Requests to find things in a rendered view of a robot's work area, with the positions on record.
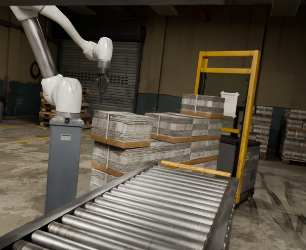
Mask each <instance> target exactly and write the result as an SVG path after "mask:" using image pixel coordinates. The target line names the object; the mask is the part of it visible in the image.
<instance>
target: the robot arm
mask: <svg viewBox="0 0 306 250"><path fill-rule="evenodd" d="M9 7H10V8H11V10H12V11H13V13H14V14H15V16H16V18H17V19H18V20H19V21H21V23H22V26H23V28H24V31H25V34H26V36H27V39H28V41H29V44H30V46H31V49H32V51H33V54H34V56H35V58H36V61H37V63H38V66H39V68H40V71H41V73H42V76H43V79H42V82H41V84H42V88H43V95H44V98H45V100H46V101H47V102H48V103H49V104H51V105H53V106H56V111H55V116H53V118H52V121H57V122H71V123H82V120H81V118H80V110H81V104H82V87H81V84H80V82H79V81H78V80H77V79H75V78H69V77H63V76H62V75H60V74H58V72H57V70H56V67H55V64H54V62H53V59H52V56H51V54H50V51H49V48H48V46H47V43H46V40H45V38H44V35H43V32H42V30H41V27H40V24H39V22H38V19H37V17H38V13H40V14H42V15H44V16H46V17H48V18H50V19H52V20H54V21H55V22H57V23H58V24H60V25H61V26H62V27H63V28H64V30H65V31H66V32H67V33H68V34H69V35H70V37H71V38H72V39H73V40H74V41H75V42H76V43H77V44H78V45H79V46H80V47H81V48H82V50H83V53H84V54H85V56H86V57H87V58H88V59H89V60H92V61H97V68H98V71H97V73H98V78H96V79H95V80H96V91H97V92H98V103H102V102H103V94H104V93H106V90H107V86H108V82H109V79H108V78H107V75H108V72H109V70H108V69H110V63H111V62H110V61H111V58H112V52H113V45H112V40H111V39H109V38H100V40H99V42H98V44H96V43H94V42H92V41H90V42H87V41H85V40H84V39H83V38H82V37H81V36H80V35H79V34H78V32H77V31H76V30H75V28H74V27H73V25H72V24H71V22H70V21H69V20H68V19H67V18H66V17H65V16H64V15H63V14H62V13H61V12H60V11H59V10H58V9H57V8H56V7H55V6H54V5H40V6H9Z"/></svg>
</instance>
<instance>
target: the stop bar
mask: <svg viewBox="0 0 306 250"><path fill-rule="evenodd" d="M160 163H161V164H164V165H169V166H174V167H179V168H184V169H189V170H194V171H199V172H204V173H210V174H215V175H220V176H225V177H231V173H226V172H221V171H216V170H211V169H205V168H200V167H195V166H189V165H184V164H179V163H174V162H168V161H163V160H161V162H160Z"/></svg>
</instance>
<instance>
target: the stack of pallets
mask: <svg viewBox="0 0 306 250"><path fill-rule="evenodd" d="M82 88H84V91H82V103H86V100H84V96H86V92H89V89H90V87H82ZM40 97H41V107H42V111H41V112H39V121H40V126H49V127H51V125H49V121H50V119H51V118H53V116H55V111H56V106H53V105H50V106H47V104H49V103H48V102H47V101H46V100H45V98H44V95H43V88H42V91H41V92H40ZM47 109H51V111H48V110H47ZM45 114H49V115H45ZM45 119H48V120H45ZM46 124H47V125H46Z"/></svg>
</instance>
